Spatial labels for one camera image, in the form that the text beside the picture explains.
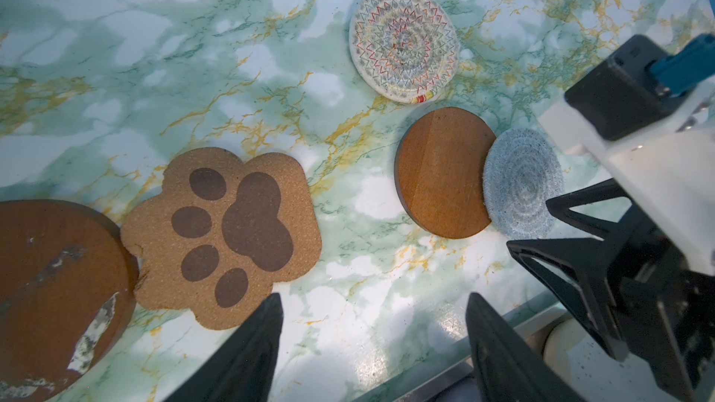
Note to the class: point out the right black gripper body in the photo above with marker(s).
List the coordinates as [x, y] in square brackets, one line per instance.
[664, 311]

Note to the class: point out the multicolour woven round coaster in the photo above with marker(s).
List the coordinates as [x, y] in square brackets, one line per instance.
[406, 50]

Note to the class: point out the dark brown round coaster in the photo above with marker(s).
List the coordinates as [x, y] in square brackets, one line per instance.
[66, 295]

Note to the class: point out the grey woven round coaster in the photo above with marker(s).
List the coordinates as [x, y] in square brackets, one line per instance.
[520, 175]

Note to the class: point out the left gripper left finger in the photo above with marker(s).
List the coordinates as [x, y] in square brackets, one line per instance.
[243, 368]

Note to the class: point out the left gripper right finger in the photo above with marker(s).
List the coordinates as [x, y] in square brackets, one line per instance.
[505, 367]

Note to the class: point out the metal serving tray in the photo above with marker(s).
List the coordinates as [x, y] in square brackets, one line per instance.
[532, 321]

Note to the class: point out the cork paw print coaster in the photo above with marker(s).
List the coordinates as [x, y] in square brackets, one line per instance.
[221, 233]

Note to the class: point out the cream mug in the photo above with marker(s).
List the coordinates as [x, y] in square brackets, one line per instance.
[577, 359]

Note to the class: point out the brown wooden round coaster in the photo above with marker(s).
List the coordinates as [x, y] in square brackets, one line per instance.
[438, 172]

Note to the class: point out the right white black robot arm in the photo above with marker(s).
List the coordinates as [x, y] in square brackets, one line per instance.
[636, 113]

